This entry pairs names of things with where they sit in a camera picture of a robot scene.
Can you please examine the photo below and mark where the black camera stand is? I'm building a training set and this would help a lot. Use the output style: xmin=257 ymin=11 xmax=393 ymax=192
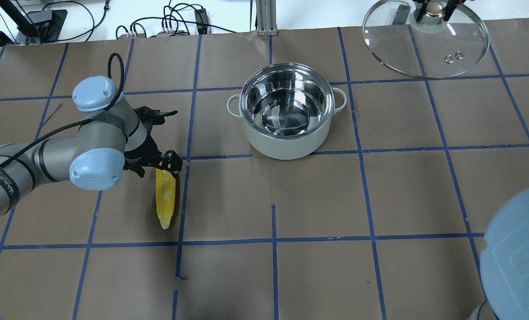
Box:
xmin=0 ymin=0 xmax=68 ymax=47

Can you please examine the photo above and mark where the pale green steel pot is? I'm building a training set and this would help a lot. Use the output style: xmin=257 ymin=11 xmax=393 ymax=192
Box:
xmin=226 ymin=62 xmax=348 ymax=160

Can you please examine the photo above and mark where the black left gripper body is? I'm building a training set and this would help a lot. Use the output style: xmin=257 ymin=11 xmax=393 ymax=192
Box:
xmin=124 ymin=106 xmax=165 ymax=178

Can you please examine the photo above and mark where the yellow corn cob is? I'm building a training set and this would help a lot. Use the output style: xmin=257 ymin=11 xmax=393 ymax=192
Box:
xmin=155 ymin=169 xmax=178 ymax=230

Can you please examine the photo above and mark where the black power adapter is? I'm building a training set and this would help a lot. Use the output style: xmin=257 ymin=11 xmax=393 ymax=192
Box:
xmin=195 ymin=8 xmax=209 ymax=35

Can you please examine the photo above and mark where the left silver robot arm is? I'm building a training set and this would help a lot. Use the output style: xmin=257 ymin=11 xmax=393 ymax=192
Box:
xmin=0 ymin=76 xmax=183 ymax=217

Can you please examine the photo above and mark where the aluminium frame post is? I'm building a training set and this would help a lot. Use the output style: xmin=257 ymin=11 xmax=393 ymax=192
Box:
xmin=256 ymin=0 xmax=278 ymax=36

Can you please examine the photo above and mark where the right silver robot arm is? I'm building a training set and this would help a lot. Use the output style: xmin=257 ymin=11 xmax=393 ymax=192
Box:
xmin=410 ymin=0 xmax=529 ymax=320

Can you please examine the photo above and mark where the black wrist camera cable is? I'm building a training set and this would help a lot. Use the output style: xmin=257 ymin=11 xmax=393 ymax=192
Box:
xmin=0 ymin=52 xmax=125 ymax=169

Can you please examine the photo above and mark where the glass pot lid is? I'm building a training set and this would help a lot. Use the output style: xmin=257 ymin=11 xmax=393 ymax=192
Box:
xmin=362 ymin=0 xmax=490 ymax=80

